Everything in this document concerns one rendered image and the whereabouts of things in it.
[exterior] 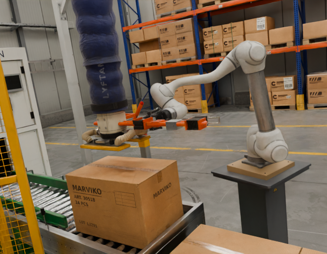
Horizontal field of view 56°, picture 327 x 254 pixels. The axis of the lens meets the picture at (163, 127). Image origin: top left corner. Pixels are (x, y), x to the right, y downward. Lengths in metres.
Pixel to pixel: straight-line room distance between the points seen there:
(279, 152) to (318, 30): 6.74
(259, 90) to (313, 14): 8.05
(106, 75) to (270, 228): 1.51
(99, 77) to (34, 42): 10.34
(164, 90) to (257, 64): 0.59
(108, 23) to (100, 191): 0.96
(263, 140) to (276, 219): 0.66
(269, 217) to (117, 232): 1.04
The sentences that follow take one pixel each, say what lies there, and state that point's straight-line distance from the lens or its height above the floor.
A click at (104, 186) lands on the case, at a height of 0.90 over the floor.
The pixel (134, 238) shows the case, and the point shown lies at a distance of 1.87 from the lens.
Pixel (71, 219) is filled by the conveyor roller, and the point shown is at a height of 0.54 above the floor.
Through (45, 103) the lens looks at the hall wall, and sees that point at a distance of 12.00.
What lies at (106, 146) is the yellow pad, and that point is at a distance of 1.82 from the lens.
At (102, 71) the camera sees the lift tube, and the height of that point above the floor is 1.55.
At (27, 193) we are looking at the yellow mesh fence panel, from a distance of 2.10.
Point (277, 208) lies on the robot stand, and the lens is 2.38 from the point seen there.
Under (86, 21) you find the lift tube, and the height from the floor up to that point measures 1.83.
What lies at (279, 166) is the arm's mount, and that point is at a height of 0.78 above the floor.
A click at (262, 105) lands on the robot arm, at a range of 1.95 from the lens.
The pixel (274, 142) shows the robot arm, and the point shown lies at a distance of 1.97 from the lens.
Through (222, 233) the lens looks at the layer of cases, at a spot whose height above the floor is 0.54.
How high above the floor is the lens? 1.53
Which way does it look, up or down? 11 degrees down
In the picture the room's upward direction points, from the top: 8 degrees counter-clockwise
